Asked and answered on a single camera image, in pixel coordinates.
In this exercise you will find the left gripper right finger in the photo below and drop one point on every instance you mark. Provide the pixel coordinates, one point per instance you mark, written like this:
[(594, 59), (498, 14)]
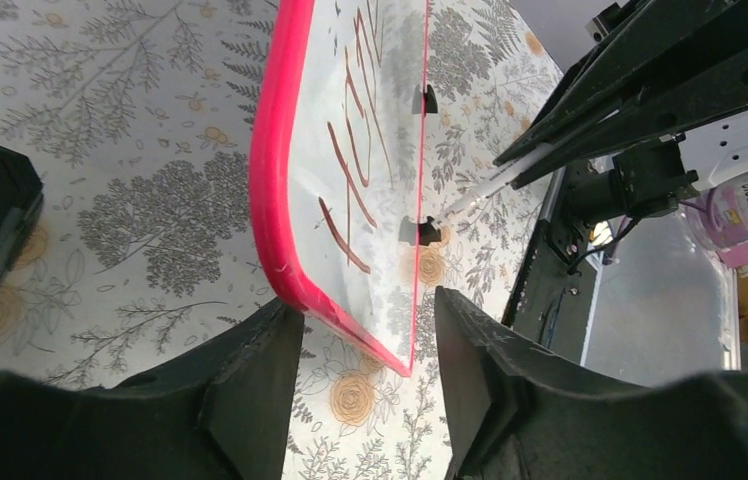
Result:
[(516, 410)]

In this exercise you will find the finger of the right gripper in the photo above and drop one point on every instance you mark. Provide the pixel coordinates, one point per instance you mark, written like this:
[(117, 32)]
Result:
[(653, 47), (717, 93)]

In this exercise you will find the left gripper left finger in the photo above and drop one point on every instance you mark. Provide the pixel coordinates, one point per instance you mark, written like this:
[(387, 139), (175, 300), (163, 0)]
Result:
[(218, 411)]

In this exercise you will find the pink framed whiteboard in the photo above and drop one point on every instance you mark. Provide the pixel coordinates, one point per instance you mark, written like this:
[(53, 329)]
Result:
[(336, 162)]

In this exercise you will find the whiteboard marker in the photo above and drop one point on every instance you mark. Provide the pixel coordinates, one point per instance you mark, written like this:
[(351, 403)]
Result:
[(512, 174)]

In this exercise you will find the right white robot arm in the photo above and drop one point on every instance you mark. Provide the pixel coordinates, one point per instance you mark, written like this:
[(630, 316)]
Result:
[(650, 179)]

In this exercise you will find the pink cleaner bottle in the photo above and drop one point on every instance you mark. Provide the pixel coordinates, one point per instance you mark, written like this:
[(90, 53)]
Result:
[(718, 219)]

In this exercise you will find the floral patterned table mat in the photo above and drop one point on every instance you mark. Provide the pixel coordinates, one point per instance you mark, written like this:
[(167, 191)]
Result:
[(138, 117)]

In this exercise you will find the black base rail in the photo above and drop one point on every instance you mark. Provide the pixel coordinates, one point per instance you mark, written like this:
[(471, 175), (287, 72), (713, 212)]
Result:
[(547, 304)]

